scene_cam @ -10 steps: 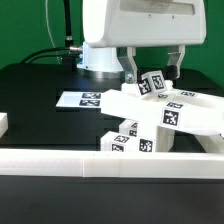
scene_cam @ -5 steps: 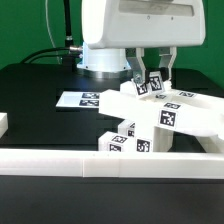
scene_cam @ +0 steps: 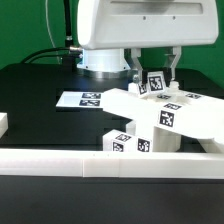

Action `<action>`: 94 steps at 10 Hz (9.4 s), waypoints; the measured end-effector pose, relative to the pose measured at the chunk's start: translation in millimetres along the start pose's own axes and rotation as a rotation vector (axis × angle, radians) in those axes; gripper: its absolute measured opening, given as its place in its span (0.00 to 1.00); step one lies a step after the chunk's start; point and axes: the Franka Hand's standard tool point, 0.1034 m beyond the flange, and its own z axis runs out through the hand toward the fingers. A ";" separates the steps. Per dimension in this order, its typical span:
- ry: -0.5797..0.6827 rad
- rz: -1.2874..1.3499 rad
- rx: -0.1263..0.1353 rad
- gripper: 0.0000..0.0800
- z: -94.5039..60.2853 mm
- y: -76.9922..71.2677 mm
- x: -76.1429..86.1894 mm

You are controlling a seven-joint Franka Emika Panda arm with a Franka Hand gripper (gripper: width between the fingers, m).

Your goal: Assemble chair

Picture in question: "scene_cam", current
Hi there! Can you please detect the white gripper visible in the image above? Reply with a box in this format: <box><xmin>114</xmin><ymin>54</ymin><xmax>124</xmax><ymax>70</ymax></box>
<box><xmin>77</xmin><ymin>0</ymin><xmax>219</xmax><ymax>84</ymax></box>

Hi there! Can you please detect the white tagged cube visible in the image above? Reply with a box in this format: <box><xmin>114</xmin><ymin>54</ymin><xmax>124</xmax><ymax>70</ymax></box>
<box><xmin>137</xmin><ymin>70</ymin><xmax>166</xmax><ymax>97</ymax></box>

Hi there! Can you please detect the white chair back frame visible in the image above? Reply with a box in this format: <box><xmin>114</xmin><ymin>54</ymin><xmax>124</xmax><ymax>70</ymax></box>
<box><xmin>102</xmin><ymin>88</ymin><xmax>224</xmax><ymax>145</ymax></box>

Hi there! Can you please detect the white chair seat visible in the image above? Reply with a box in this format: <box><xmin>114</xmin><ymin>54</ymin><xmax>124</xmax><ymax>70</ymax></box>
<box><xmin>126</xmin><ymin>81</ymin><xmax>181</xmax><ymax>152</ymax></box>

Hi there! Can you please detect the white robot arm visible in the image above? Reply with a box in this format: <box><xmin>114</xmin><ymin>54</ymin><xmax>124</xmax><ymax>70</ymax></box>
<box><xmin>77</xmin><ymin>0</ymin><xmax>219</xmax><ymax>73</ymax></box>

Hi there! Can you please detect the white marker sheet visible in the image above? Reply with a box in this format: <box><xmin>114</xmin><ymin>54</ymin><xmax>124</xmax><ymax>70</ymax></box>
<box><xmin>56</xmin><ymin>91</ymin><xmax>102</xmax><ymax>108</ymax></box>

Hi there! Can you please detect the white U-shaped fence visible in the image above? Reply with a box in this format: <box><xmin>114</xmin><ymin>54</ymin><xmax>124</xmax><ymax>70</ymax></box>
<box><xmin>0</xmin><ymin>112</ymin><xmax>224</xmax><ymax>178</ymax></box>

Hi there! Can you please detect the black cable bundle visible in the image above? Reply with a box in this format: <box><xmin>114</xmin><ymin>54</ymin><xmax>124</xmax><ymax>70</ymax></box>
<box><xmin>20</xmin><ymin>0</ymin><xmax>84</xmax><ymax>65</ymax></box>

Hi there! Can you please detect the thin white cable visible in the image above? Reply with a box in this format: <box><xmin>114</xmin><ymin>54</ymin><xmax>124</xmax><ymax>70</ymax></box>
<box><xmin>45</xmin><ymin>0</ymin><xmax>63</xmax><ymax>65</ymax></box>

